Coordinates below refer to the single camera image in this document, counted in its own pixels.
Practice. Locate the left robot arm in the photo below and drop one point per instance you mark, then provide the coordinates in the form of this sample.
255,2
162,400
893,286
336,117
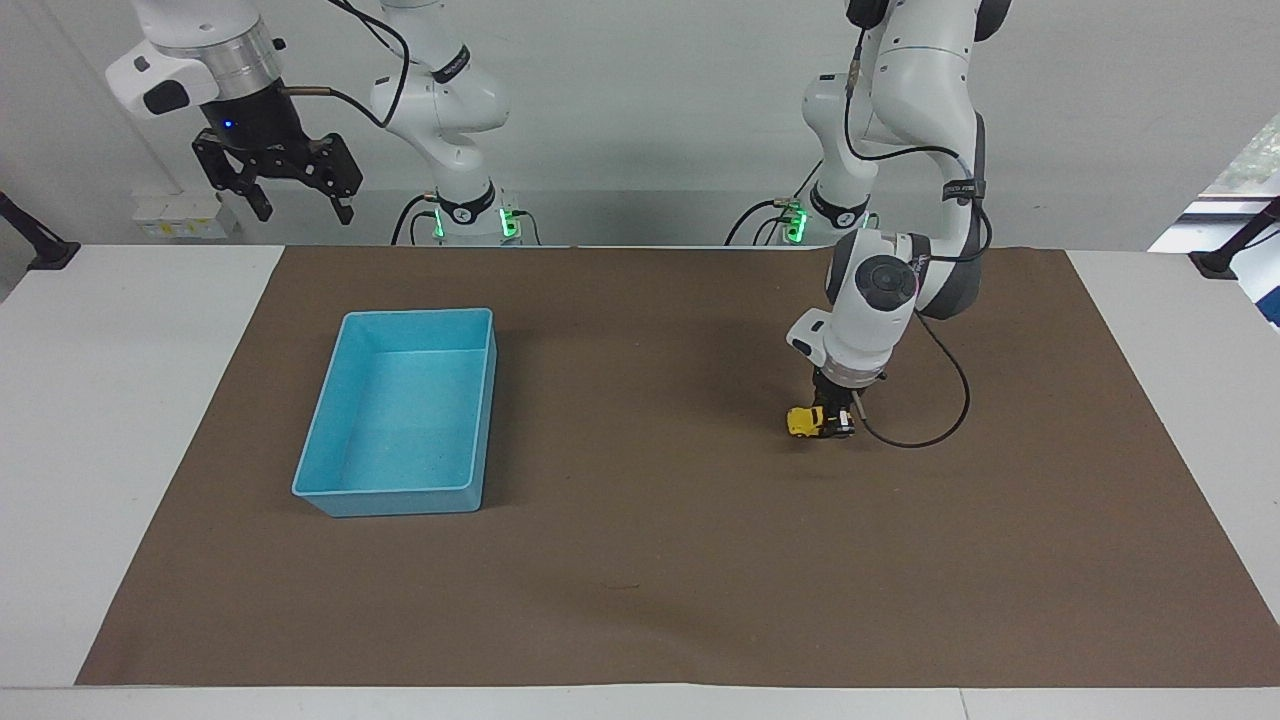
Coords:
925,100

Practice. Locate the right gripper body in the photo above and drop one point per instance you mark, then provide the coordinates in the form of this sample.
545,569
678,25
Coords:
255,118

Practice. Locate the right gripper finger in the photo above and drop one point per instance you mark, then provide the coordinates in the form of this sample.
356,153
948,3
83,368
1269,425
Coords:
330,168
228,168

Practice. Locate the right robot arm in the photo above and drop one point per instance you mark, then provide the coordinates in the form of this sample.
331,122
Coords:
440,110

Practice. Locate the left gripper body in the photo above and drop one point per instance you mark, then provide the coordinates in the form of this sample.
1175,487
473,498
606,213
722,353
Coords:
832,392

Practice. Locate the yellow toy beetle car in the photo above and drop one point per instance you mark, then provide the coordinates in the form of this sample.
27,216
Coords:
802,421

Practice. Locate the light blue plastic bin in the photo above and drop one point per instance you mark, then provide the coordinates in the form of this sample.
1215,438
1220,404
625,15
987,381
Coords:
400,420

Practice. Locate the black stand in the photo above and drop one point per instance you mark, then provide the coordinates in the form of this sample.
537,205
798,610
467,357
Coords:
40,245
1225,255

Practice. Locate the white socket box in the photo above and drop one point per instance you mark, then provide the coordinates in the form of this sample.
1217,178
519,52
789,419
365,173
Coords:
185,218

